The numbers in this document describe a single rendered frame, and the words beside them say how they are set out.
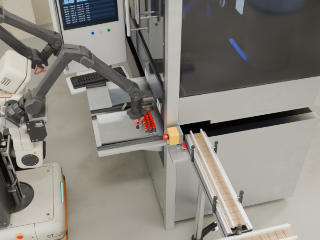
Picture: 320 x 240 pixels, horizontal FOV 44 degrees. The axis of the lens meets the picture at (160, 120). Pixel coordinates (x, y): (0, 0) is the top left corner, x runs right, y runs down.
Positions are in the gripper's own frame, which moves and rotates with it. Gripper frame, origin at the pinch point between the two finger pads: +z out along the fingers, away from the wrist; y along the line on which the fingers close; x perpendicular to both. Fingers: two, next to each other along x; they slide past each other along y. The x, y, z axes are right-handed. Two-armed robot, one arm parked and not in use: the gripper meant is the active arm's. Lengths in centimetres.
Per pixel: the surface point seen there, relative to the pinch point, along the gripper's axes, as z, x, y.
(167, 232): 96, -18, 9
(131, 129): 7.3, 4.4, -2.5
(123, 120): 7.2, 14.9, -3.1
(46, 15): 82, 341, 27
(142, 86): 7.3, 40.6, 23.4
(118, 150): 7.4, -8.1, -16.6
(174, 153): 8.0, -25.2, 10.9
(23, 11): 56, 314, -4
